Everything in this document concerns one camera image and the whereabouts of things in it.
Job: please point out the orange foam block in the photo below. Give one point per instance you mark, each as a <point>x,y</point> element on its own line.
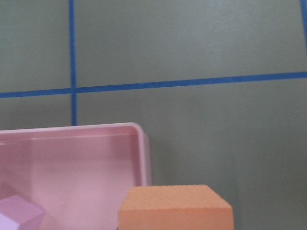
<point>174,207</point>

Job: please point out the pink foam block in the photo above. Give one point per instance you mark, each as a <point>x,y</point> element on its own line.
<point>16,213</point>

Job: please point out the pink plastic bin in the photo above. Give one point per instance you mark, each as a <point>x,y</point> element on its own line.
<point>78,174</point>

